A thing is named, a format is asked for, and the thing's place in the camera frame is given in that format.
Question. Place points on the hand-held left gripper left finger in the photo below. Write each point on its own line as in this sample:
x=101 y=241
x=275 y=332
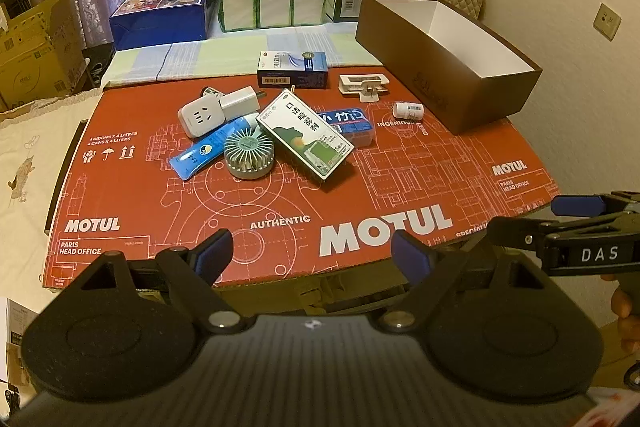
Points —
x=216 y=254

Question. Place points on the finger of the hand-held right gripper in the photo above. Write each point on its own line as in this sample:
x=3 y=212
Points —
x=517 y=232
x=575 y=205

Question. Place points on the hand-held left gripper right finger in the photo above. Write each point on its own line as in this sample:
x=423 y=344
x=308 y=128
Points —
x=409 y=253

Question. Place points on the blue tube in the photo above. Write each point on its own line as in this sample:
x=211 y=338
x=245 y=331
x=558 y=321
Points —
x=197 y=156

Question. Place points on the green mini fan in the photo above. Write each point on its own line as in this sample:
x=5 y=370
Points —
x=247 y=153

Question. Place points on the white power socket adapter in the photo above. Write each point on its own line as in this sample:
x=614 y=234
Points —
x=200 y=117

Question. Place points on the small white bottle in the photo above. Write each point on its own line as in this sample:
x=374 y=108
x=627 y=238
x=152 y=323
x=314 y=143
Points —
x=406 y=110

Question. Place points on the green white spray box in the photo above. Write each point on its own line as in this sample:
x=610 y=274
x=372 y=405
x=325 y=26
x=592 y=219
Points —
x=300 y=132

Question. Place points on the white USB charger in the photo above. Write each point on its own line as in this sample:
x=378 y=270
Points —
x=240 y=104

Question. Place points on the white hair clip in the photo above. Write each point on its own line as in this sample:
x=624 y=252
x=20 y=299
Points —
x=356 y=83

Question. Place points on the brown cardboard box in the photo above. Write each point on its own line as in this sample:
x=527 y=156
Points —
x=425 y=57

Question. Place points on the blue medicine box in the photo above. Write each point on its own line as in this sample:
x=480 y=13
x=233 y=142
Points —
x=292 y=69

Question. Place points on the person's right hand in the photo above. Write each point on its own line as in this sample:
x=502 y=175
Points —
x=627 y=309

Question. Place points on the red printed cardboard sheet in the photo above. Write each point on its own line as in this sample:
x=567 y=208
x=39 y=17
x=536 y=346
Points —
x=425 y=192

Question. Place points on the beige printed bedsheet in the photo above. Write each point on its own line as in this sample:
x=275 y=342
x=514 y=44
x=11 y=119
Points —
x=35 y=187

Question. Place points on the pale checked cloth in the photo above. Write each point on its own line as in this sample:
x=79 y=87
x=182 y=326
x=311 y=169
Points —
x=210 y=57

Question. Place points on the blue printed carton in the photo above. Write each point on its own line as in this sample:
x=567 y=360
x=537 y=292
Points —
x=160 y=14

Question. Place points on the plain cardboard box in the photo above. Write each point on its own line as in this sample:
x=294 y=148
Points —
x=35 y=52

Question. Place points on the beige wall socket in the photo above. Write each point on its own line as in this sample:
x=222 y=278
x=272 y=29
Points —
x=607 y=22

